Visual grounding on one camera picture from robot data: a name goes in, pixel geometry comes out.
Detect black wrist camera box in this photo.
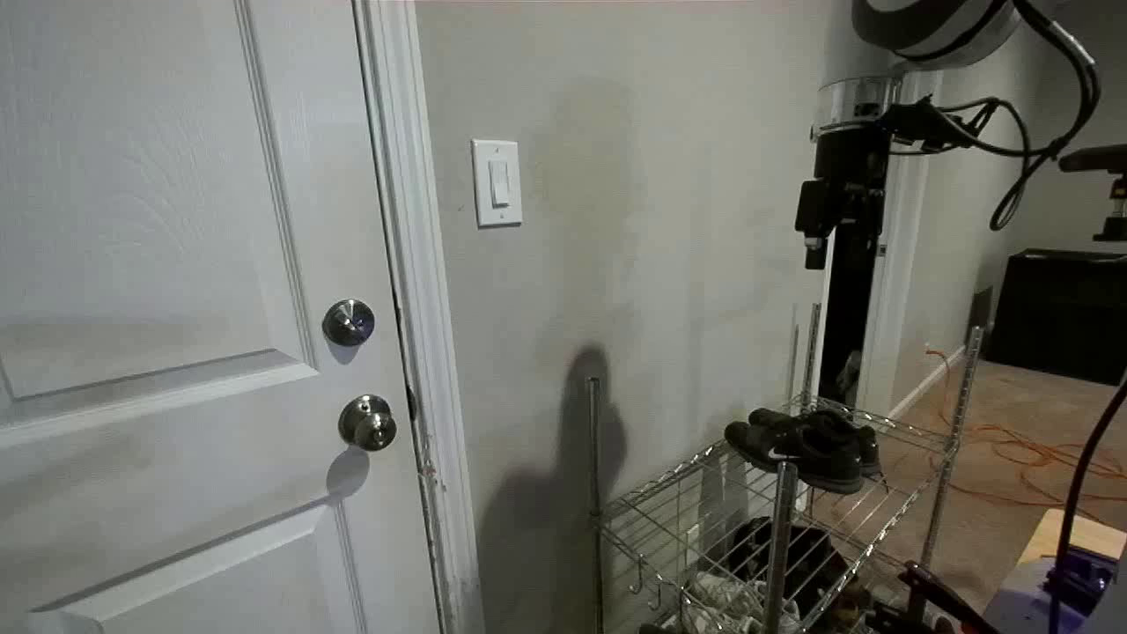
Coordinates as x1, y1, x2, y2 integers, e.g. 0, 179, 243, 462
792, 174, 837, 272

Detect light wooden board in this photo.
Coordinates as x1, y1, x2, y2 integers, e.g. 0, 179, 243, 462
1017, 504, 1127, 567

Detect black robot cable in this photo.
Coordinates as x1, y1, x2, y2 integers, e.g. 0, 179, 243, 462
886, 0, 1107, 233

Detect red black clamp tool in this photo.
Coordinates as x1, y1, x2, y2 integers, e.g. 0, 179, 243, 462
895, 560, 1003, 634

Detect black curved cable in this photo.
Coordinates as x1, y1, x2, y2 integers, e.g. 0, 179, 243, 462
1046, 371, 1127, 634

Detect blue purple box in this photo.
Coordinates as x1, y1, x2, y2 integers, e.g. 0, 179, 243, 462
982, 542, 1127, 634

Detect white door frame trim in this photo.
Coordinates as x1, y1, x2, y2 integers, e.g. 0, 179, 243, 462
347, 0, 487, 634

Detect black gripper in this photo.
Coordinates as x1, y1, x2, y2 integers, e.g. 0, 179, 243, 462
811, 121, 895, 346

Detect black bag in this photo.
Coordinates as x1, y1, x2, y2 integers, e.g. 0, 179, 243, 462
699, 513, 851, 627

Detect white panel door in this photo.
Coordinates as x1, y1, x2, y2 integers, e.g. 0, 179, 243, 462
0, 0, 443, 634

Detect white shoes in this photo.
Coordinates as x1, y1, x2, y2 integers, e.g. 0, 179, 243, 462
664, 567, 801, 634

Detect orange extension cord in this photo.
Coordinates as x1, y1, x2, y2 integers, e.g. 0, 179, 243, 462
936, 420, 1127, 510

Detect black sneaker with white logo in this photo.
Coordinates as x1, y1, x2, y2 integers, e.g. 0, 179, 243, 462
720, 420, 867, 497

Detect chrome wire shelf rack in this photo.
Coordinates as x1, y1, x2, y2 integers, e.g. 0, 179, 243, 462
592, 321, 990, 634

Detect silver round door knob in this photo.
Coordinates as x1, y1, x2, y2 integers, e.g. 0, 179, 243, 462
335, 391, 402, 455

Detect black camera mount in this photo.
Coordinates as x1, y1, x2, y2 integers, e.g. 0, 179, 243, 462
1055, 140, 1127, 248

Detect silver deadbolt lock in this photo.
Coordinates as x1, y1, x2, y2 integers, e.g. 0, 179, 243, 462
319, 296, 379, 348

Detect white wall light switch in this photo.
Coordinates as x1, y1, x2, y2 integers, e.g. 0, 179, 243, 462
467, 139, 527, 233

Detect black cabinet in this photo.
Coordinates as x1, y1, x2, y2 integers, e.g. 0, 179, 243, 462
982, 248, 1127, 389

